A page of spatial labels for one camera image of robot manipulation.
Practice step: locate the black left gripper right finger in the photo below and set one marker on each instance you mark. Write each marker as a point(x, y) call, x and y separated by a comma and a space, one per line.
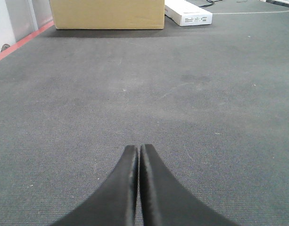
point(165, 202)

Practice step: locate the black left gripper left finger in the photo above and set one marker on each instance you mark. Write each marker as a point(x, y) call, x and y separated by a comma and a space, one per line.
point(114, 202)

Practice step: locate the long white cardboard box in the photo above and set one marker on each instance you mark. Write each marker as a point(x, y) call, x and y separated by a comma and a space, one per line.
point(185, 13)

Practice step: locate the large brown cardboard box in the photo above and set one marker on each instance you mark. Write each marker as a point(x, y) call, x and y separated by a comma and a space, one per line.
point(108, 14)

